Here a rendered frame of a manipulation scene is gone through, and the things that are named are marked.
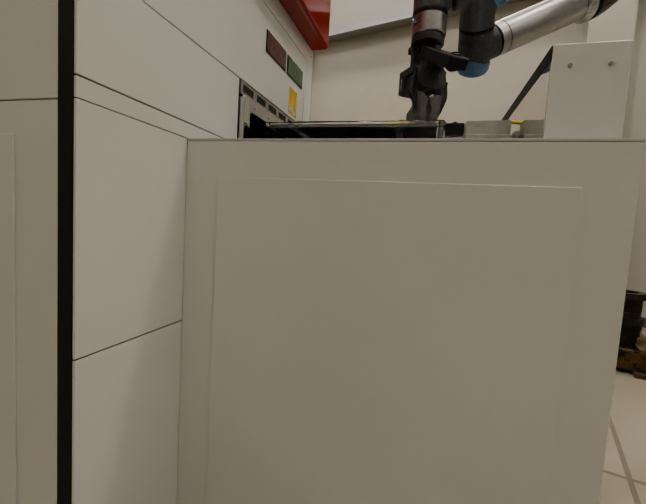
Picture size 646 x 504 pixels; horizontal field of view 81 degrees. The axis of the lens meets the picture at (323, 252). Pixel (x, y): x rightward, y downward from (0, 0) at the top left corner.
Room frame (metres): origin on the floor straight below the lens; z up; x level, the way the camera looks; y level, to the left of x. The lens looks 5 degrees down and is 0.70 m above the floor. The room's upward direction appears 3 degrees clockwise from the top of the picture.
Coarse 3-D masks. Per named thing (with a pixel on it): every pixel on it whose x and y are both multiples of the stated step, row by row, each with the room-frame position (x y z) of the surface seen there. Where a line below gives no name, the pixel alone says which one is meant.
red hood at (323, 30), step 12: (288, 0) 0.94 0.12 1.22; (300, 0) 0.95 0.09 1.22; (312, 0) 1.03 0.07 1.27; (324, 0) 1.13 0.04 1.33; (288, 12) 1.00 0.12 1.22; (300, 12) 0.99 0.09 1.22; (312, 12) 1.03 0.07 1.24; (324, 12) 1.13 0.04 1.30; (300, 24) 1.05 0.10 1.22; (312, 24) 1.05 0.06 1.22; (324, 24) 1.14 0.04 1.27; (312, 36) 1.11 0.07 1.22; (324, 36) 1.15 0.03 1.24; (312, 48) 1.19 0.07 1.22; (324, 48) 1.18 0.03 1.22
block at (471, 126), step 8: (472, 120) 0.73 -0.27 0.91; (480, 120) 0.73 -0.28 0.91; (488, 120) 0.73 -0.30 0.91; (496, 120) 0.72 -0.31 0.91; (504, 120) 0.72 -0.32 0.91; (472, 128) 0.73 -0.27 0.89; (480, 128) 0.73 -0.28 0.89; (488, 128) 0.73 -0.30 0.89; (496, 128) 0.72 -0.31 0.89; (504, 128) 0.72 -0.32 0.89; (464, 136) 0.75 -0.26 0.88
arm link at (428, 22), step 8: (416, 16) 0.85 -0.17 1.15; (424, 16) 0.84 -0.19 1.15; (432, 16) 0.83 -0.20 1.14; (440, 16) 0.84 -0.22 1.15; (416, 24) 0.86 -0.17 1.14; (424, 24) 0.84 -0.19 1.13; (432, 24) 0.83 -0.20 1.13; (440, 24) 0.84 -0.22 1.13; (416, 32) 0.85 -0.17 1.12; (440, 32) 0.85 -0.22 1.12
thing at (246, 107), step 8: (240, 96) 0.78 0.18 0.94; (240, 104) 0.78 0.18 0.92; (248, 104) 0.79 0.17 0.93; (256, 104) 0.83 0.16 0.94; (240, 112) 0.78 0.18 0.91; (248, 112) 0.79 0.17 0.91; (256, 112) 0.83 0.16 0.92; (264, 112) 0.87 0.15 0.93; (240, 120) 0.78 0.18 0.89; (248, 120) 0.79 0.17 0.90; (264, 120) 0.87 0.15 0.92; (272, 120) 0.91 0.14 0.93; (240, 128) 0.78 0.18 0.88; (248, 128) 0.80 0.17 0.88; (240, 136) 0.78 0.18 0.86; (248, 136) 0.80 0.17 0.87
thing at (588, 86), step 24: (576, 48) 0.53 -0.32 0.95; (600, 48) 0.52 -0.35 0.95; (624, 48) 0.51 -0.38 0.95; (552, 72) 0.54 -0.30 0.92; (576, 72) 0.53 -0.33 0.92; (600, 72) 0.52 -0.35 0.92; (624, 72) 0.51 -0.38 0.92; (552, 96) 0.53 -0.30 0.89; (576, 96) 0.53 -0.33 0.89; (600, 96) 0.52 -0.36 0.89; (624, 96) 0.51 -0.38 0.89; (552, 120) 0.53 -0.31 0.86; (576, 120) 0.53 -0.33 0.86; (600, 120) 0.52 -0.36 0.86
